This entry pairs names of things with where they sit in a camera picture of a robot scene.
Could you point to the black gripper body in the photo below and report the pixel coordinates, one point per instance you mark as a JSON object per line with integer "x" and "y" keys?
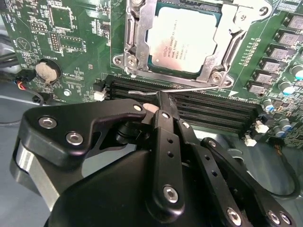
{"x": 106, "y": 201}

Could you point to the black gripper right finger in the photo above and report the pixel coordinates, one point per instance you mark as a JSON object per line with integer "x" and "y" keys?
{"x": 222, "y": 189}

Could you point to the silver CPU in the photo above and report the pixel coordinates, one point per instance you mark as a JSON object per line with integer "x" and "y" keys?
{"x": 182, "y": 40}

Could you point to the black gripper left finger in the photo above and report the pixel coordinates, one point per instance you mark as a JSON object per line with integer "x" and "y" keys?
{"x": 59, "y": 127}

